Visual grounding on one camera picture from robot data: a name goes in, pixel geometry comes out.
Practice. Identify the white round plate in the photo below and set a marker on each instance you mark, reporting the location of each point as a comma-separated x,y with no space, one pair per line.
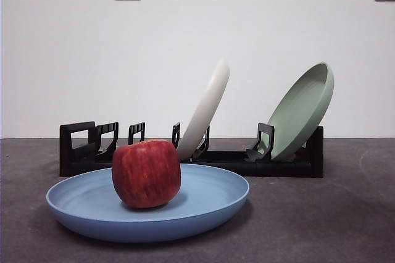
206,111

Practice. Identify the red apple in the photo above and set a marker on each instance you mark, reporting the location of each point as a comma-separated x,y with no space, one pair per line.
146,173

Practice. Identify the black plate rack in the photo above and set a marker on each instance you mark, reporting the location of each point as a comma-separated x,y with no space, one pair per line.
277,168

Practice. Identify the green round plate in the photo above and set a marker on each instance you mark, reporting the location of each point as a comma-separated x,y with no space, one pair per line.
299,111

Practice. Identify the blue round plate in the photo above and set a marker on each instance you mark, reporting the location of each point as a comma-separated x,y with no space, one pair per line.
92,210

